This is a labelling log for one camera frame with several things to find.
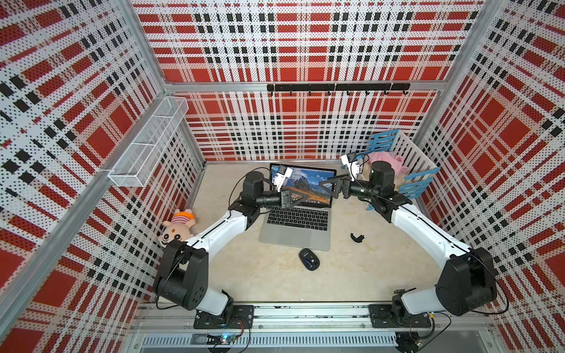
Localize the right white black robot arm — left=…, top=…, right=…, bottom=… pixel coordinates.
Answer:
left=319, top=161, right=498, bottom=321

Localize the black wireless mouse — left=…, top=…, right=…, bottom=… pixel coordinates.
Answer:
left=299, top=249, right=320, bottom=272

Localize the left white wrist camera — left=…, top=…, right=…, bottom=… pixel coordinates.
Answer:
left=271, top=165, right=293, bottom=192

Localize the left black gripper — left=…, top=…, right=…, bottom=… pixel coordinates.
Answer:
left=255, top=187, right=307, bottom=210

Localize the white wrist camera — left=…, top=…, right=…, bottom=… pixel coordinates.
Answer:
left=271, top=165, right=293, bottom=192
left=340, top=152, right=363, bottom=181

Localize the black mouse battery cover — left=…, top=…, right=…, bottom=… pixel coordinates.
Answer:
left=350, top=233, right=365, bottom=244

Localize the black wall hook rail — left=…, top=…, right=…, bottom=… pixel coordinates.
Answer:
left=266, top=82, right=411, bottom=94

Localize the white blue slatted crate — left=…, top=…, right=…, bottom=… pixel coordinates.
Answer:
left=354, top=129, right=440, bottom=200

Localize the white wire mesh shelf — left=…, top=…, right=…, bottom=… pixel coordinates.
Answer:
left=109, top=96, right=188, bottom=188

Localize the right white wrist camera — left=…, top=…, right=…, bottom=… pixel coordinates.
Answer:
left=340, top=152, right=363, bottom=181

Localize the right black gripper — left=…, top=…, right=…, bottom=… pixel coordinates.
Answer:
left=319, top=174, right=380, bottom=200

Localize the pink cloth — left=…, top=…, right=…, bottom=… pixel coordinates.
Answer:
left=363, top=151, right=409, bottom=179

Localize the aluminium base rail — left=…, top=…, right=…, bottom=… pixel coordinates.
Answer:
left=124, top=302, right=505, bottom=352

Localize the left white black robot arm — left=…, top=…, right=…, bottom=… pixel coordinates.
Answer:
left=153, top=165, right=308, bottom=324

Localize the orange plush doll toy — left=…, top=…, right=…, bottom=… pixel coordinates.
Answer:
left=158, top=209, right=197, bottom=248

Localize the silver open laptop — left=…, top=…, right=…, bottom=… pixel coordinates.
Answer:
left=259, top=165, right=337, bottom=252

